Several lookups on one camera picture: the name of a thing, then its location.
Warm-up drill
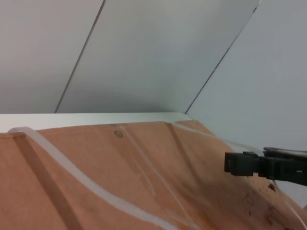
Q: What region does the white plastic packing strap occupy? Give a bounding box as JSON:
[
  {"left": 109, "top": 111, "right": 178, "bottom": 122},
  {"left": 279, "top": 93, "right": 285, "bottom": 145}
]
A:
[
  {"left": 7, "top": 126, "right": 204, "bottom": 230},
  {"left": 167, "top": 121, "right": 307, "bottom": 228}
]

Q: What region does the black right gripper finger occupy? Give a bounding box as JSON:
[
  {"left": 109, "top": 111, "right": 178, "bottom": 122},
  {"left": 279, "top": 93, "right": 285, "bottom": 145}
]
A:
[{"left": 224, "top": 147, "right": 307, "bottom": 187}]

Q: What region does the brown cardboard box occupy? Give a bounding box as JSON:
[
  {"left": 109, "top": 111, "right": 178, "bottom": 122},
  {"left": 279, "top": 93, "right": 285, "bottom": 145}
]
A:
[{"left": 0, "top": 119, "right": 307, "bottom": 230}]

